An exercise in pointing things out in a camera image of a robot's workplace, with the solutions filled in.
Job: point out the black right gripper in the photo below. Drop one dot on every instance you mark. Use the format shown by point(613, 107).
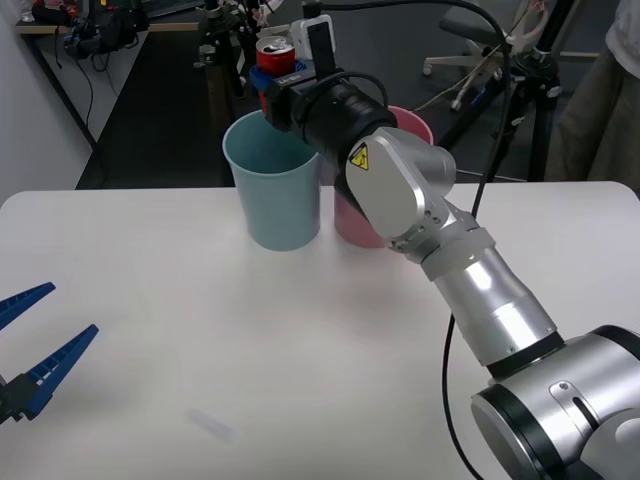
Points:
point(282, 105)

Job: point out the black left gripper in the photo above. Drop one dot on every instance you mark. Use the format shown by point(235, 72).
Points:
point(3, 400)

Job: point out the red drink can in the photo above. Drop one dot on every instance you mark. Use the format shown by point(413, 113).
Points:
point(275, 60)

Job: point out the silver and black right arm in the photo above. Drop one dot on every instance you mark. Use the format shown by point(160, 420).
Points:
point(400, 190)

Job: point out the black tripod stand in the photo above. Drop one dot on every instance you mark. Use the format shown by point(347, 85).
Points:
point(542, 100)
point(210, 50)

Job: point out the pale blue plastic bin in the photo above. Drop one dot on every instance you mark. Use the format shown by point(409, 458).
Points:
point(280, 210)

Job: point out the pink plastic bin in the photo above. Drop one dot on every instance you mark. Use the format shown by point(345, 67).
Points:
point(355, 225)

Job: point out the black equipment pile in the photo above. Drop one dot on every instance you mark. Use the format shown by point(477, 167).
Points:
point(110, 30)

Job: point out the office chair with white base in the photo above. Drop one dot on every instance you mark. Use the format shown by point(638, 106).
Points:
point(475, 30)

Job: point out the grey desk with wooden edge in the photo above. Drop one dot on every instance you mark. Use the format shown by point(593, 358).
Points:
point(60, 70)

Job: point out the person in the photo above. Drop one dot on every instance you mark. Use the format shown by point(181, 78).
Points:
point(600, 125)

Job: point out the pale grey wrist camera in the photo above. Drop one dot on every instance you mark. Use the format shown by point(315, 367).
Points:
point(300, 40)

